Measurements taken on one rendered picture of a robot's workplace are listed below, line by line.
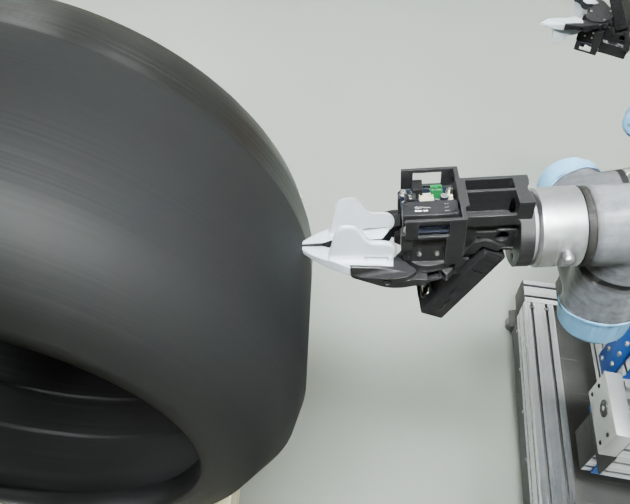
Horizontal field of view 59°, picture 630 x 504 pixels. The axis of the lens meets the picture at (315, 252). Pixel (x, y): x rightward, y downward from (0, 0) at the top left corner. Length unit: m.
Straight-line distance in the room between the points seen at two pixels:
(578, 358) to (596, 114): 1.71
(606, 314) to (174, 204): 0.43
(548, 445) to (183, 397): 1.33
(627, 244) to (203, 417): 0.38
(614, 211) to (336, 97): 2.60
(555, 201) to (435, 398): 1.42
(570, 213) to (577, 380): 1.31
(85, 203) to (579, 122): 2.94
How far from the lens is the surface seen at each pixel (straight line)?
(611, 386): 1.25
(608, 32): 1.52
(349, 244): 0.52
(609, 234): 0.54
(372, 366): 1.92
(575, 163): 0.74
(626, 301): 0.62
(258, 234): 0.45
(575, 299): 0.63
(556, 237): 0.53
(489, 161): 2.75
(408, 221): 0.48
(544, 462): 1.64
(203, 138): 0.46
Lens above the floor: 1.65
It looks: 48 degrees down
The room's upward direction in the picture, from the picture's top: straight up
